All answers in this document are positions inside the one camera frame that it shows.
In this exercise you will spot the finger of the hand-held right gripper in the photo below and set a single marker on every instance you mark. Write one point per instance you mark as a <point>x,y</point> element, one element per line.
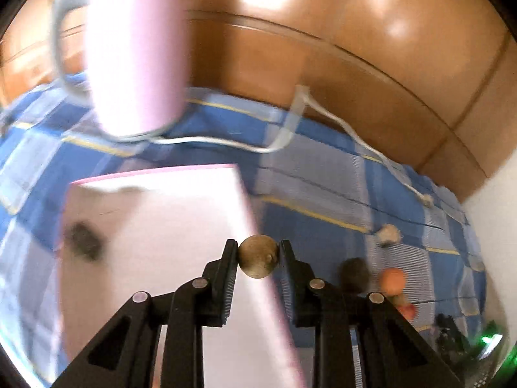
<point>450,333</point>

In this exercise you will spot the pink box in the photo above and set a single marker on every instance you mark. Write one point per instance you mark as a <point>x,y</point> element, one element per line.
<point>161,250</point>

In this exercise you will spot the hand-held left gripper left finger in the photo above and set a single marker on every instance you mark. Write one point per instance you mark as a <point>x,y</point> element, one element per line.
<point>229,283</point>

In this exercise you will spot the dark round fruit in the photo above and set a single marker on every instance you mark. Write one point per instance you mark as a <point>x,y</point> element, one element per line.
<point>354,275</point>

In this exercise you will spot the wooden wardrobe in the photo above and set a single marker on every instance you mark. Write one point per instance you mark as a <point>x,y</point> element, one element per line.
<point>363,48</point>

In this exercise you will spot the beige lumpy fruit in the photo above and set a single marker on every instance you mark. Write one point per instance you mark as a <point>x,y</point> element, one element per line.
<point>389,234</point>

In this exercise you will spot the pink mug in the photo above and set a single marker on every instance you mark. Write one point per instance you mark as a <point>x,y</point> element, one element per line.
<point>133,48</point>

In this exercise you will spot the brown round fruit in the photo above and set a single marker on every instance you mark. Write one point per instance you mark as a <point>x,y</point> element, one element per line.
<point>258,256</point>

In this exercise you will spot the red small fruit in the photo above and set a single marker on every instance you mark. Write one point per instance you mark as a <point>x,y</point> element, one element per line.
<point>408,311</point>

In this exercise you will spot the orange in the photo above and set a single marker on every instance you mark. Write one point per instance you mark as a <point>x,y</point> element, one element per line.
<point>392,281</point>

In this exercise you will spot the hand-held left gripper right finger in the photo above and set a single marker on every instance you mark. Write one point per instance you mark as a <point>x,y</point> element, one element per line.
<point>287,283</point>

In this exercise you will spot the blue plaid bed sheet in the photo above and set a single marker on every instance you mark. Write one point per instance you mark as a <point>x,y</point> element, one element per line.
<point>323,178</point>

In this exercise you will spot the dark small fruit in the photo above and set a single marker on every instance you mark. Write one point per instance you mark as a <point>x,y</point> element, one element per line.
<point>84,240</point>

